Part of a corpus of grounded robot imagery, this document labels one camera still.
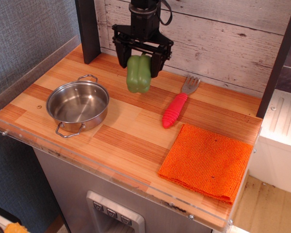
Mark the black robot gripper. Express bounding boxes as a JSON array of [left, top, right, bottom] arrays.
[[112, 8, 173, 78]]

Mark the green toy bell pepper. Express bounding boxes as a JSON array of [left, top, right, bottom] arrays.
[[126, 53, 152, 93]]

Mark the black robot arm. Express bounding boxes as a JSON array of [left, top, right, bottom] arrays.
[[112, 0, 174, 78]]

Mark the stainless steel pot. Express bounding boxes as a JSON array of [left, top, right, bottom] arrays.
[[46, 74, 110, 138]]

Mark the orange folded cloth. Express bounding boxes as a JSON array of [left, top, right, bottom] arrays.
[[158, 124, 253, 204]]

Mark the grey toy fridge cabinet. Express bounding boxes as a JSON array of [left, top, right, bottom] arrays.
[[34, 149, 211, 233]]

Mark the white toy sink unit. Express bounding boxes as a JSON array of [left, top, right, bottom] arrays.
[[249, 90, 291, 192]]

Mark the yellow black object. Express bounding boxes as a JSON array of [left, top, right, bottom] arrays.
[[0, 223, 29, 233]]

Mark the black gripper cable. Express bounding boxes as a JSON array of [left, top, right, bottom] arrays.
[[158, 0, 173, 26]]

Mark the dark left shelf post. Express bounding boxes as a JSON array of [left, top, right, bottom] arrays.
[[75, 0, 101, 64]]

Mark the dark shelf post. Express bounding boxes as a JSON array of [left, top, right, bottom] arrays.
[[75, 0, 101, 64], [256, 17, 291, 118]]

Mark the red handled toy fork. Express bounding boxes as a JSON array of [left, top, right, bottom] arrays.
[[162, 77, 200, 129]]

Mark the dark right shelf post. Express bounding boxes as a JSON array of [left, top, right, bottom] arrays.
[[256, 17, 291, 118]]

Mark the clear acrylic guard rail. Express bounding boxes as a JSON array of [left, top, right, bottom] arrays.
[[0, 113, 233, 233]]

